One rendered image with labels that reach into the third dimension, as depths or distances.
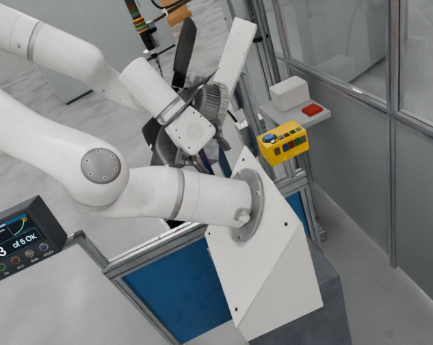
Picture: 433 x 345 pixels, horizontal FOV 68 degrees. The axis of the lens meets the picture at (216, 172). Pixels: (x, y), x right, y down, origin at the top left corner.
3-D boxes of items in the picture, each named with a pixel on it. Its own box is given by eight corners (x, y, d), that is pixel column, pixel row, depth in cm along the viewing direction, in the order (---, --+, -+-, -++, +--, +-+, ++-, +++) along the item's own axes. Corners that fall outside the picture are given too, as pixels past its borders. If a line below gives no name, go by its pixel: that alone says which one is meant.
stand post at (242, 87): (285, 222, 226) (239, 69, 159) (291, 231, 219) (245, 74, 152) (280, 225, 226) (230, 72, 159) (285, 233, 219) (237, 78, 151)
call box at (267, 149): (297, 140, 130) (293, 118, 124) (310, 152, 122) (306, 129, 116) (262, 157, 129) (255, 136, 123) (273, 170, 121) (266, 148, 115)
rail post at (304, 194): (325, 280, 184) (303, 181, 138) (330, 287, 181) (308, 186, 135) (319, 284, 184) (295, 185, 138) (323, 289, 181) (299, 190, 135)
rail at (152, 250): (304, 181, 138) (300, 167, 134) (308, 186, 135) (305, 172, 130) (111, 274, 134) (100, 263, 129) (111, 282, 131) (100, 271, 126)
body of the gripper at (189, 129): (163, 123, 78) (194, 157, 80) (190, 96, 81) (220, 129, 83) (155, 129, 84) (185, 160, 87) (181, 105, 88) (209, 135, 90)
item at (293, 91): (296, 90, 185) (293, 72, 178) (310, 99, 172) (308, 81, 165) (269, 103, 184) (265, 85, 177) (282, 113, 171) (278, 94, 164)
